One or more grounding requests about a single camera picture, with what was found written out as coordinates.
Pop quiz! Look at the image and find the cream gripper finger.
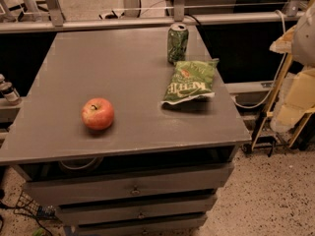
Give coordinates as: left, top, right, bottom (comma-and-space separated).
270, 67, 315, 132
270, 26, 295, 54

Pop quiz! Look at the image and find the green jalapeno chip bag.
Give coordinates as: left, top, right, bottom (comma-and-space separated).
161, 59, 219, 105

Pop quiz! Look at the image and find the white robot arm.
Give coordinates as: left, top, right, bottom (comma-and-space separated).
270, 4, 315, 133

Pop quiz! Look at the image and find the red apple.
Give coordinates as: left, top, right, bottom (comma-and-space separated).
81, 98, 114, 131

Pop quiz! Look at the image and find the yellow metal stand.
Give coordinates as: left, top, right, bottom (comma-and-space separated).
243, 54, 315, 155

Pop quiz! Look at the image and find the green soda can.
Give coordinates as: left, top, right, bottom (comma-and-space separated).
167, 23, 189, 63

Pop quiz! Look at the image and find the grey metal railing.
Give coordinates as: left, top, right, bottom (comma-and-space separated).
0, 0, 306, 34

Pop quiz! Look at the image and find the small bottle with label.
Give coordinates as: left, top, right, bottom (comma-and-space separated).
0, 74, 22, 105

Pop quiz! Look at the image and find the white cable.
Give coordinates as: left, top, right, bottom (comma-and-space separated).
230, 9, 288, 110

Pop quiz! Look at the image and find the wire basket on floor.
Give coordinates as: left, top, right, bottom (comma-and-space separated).
14, 191, 56, 220

